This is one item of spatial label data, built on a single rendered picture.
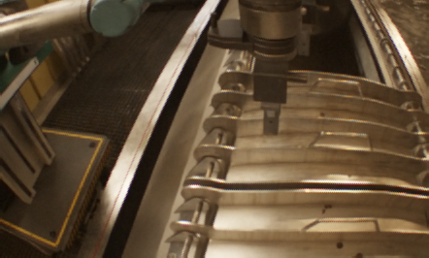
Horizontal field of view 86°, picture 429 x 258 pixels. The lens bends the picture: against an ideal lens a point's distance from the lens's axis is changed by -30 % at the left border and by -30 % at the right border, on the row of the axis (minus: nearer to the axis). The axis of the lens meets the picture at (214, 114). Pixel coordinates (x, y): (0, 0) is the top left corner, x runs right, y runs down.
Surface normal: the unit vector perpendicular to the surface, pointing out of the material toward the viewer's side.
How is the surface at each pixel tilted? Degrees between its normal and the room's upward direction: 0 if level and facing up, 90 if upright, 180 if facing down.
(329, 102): 90
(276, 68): 0
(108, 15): 90
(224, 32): 0
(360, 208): 4
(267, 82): 90
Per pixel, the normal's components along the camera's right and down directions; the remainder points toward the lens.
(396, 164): -0.22, 0.69
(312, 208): -0.17, -0.72
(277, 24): 0.00, 0.69
